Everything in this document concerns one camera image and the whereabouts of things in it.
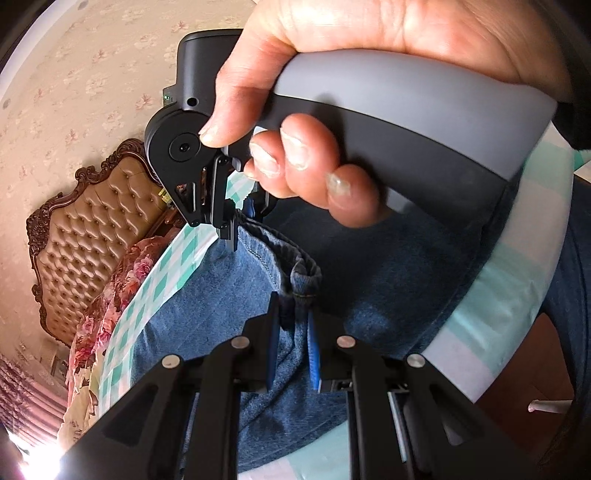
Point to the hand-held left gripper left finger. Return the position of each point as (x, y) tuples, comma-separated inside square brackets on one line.
[(272, 332)]

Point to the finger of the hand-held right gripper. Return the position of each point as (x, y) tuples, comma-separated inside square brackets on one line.
[(220, 194), (263, 203)]

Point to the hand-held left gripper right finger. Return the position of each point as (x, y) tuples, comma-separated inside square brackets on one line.
[(314, 350)]

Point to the blue denim pants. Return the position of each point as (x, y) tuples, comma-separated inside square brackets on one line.
[(207, 300)]

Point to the person's right hand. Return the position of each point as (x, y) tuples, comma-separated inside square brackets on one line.
[(369, 23)]

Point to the yellow jar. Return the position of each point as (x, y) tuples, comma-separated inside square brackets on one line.
[(163, 194)]

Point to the dark wooden nightstand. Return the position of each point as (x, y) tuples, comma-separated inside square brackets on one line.
[(168, 219)]

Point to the tufted leather headboard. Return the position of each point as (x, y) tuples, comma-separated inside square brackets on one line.
[(92, 230)]

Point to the red floral quilt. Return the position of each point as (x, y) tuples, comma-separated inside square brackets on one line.
[(120, 286)]

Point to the teal checked tablecloth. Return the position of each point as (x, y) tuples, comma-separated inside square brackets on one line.
[(508, 286)]

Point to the person's right leg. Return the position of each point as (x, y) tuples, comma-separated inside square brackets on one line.
[(575, 286)]

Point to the white table foot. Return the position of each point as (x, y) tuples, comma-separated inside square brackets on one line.
[(549, 406)]

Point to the pink curtain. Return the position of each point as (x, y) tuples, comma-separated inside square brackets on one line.
[(27, 401)]

